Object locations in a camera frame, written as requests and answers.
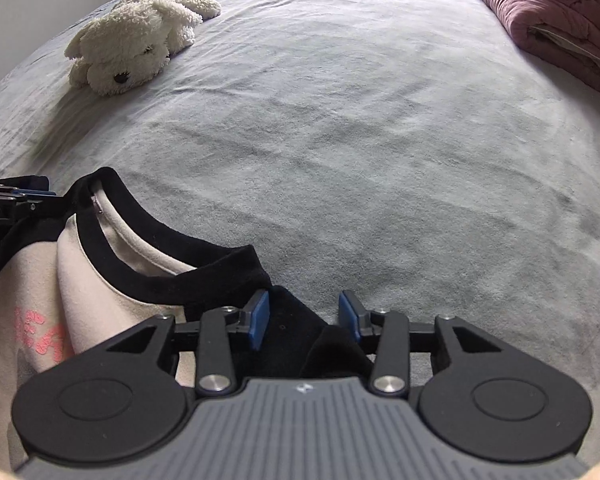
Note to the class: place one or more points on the grey bed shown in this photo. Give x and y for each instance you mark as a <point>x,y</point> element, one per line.
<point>330,110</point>

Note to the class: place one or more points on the white plush dog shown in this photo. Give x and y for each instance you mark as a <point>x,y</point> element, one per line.
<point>130,35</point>

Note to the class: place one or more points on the pink folded quilt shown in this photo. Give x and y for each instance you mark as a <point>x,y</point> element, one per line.
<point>555,10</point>

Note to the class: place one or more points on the black and cream sweatshirt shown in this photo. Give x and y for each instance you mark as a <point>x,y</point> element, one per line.
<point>130,270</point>

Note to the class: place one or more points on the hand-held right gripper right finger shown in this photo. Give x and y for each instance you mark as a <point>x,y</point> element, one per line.
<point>347,317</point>

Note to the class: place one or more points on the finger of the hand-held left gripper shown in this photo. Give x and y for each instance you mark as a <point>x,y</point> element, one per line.
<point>35,201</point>
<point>0,188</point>

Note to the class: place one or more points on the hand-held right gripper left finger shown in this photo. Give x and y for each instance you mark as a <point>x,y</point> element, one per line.
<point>260,320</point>

